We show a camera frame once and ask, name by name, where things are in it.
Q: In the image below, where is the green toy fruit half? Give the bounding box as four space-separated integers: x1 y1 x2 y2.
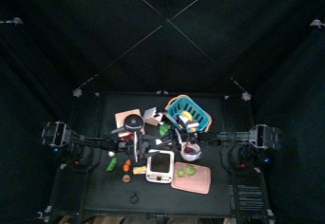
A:
186 164 198 177

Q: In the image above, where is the red book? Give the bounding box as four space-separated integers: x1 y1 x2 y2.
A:
117 131 136 141

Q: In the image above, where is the green toy leaf vegetable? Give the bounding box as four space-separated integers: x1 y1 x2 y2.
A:
159 123 171 137

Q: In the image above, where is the white and purple toy bowl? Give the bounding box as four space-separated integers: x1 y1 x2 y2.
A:
180 141 203 162

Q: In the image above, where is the yellow toy banana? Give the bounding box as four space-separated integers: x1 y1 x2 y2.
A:
179 110 195 124

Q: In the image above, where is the orange toy carrot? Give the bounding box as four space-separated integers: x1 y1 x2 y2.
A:
121 159 133 173

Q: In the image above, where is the white toy scale black screen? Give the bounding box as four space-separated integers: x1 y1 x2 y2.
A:
144 150 175 184

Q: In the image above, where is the white toy carton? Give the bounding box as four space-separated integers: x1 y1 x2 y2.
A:
143 107 164 126

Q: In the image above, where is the black toy frying pan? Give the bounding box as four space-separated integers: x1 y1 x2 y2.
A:
111 114 146 136

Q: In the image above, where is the green toy pea pod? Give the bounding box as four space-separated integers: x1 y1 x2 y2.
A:
105 157 117 173

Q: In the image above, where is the yellow toy cheese slice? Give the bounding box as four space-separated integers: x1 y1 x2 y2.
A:
132 166 147 176

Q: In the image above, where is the large pink cutting board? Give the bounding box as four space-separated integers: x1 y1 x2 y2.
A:
170 161 212 195

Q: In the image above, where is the teal basket with orange handle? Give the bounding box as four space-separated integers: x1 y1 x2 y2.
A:
163 94 212 133

